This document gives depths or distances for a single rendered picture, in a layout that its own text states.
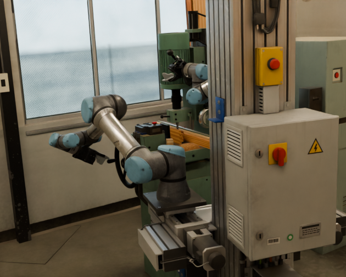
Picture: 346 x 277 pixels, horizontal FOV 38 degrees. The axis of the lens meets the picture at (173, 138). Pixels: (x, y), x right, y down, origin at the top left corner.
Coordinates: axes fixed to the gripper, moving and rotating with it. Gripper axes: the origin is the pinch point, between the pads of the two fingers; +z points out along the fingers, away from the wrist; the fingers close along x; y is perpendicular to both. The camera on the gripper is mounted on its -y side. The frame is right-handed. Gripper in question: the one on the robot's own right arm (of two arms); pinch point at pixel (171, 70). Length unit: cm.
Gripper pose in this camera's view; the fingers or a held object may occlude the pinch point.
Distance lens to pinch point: 275.5
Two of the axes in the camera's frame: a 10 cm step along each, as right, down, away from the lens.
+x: -6.0, 7.7, -2.0
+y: -6.2, -6.1, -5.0
